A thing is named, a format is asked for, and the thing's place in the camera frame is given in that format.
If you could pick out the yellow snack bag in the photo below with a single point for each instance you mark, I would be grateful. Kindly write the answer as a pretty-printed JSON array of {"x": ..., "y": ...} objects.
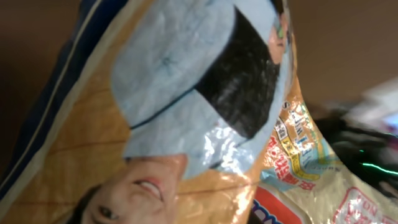
[{"x": 180, "y": 112}]

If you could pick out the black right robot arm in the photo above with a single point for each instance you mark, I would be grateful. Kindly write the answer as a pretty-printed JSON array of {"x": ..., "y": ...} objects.
[{"x": 370, "y": 155}]

